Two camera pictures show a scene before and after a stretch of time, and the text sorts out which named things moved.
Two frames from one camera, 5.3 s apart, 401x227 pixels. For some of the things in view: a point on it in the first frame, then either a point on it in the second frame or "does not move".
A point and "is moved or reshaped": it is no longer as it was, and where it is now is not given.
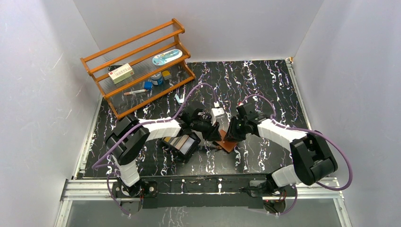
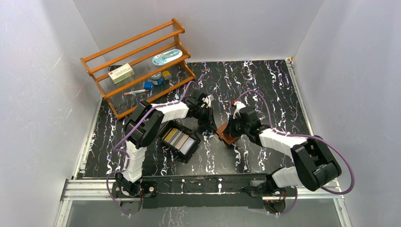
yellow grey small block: [166, 75] does not move
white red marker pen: [135, 91] does not move
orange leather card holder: [228, 145] is moved or reshaped
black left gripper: [212, 131] -> [207, 119]
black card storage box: [183, 145] does not move
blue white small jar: [157, 79] does not move
